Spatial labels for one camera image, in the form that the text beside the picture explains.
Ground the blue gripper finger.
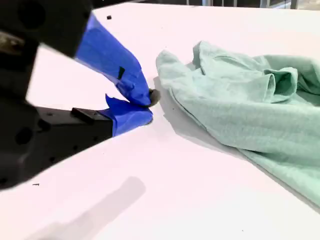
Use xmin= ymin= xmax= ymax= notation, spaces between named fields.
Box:
xmin=24 ymin=93 xmax=154 ymax=181
xmin=14 ymin=0 xmax=161 ymax=108

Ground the pale green T-shirt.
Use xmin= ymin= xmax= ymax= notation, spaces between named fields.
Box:
xmin=155 ymin=40 xmax=320 ymax=208

